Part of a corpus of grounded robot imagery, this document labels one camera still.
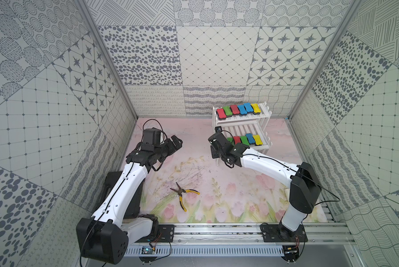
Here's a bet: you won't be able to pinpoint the yellow eraser lower shelf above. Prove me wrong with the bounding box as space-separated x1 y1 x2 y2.
253 135 263 146

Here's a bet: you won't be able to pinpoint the red eraser lower shelf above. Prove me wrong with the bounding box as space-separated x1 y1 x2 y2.
233 136 242 145

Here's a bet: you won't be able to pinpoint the green eraser top shelf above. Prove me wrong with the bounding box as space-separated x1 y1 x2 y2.
223 106 233 117

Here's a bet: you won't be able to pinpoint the blue eraser lower shelf right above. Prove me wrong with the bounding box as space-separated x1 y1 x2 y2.
246 133 256 145

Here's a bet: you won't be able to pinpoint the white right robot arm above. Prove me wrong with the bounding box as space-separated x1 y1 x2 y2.
208 132 322 239

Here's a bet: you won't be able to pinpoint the white slatted two-tier shelf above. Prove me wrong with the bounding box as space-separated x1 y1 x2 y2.
212 102 272 154

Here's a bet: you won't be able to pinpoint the yellow eraser shelf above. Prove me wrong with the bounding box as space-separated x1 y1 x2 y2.
251 103 262 115
253 135 263 146

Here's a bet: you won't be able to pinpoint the red eraser shelf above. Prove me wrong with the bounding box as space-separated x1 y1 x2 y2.
216 108 227 120
230 105 241 116
233 136 242 145

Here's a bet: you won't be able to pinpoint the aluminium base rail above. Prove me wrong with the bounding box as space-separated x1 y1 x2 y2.
125 203 358 261

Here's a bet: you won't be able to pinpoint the blue eraser top shelf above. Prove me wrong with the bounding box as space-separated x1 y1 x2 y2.
243 103 254 113
237 105 248 116

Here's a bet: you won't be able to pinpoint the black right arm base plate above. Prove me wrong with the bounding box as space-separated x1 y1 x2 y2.
259 222 308 243

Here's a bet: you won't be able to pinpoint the blue eraser shelf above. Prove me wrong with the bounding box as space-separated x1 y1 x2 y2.
243 103 254 113
246 133 256 145
237 105 248 116

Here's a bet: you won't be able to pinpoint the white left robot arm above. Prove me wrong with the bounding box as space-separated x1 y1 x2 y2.
76 128 183 264

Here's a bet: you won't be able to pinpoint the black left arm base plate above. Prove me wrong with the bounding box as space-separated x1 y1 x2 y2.
137 224 175 243

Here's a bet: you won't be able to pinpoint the green eraser lower shelf right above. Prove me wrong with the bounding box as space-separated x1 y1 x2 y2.
240 136 250 146

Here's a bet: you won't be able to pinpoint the yellow eraser top shelf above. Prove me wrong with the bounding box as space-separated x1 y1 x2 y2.
251 103 262 115

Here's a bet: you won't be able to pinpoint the yellow handled pliers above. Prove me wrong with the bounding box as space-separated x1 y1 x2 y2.
170 182 201 212

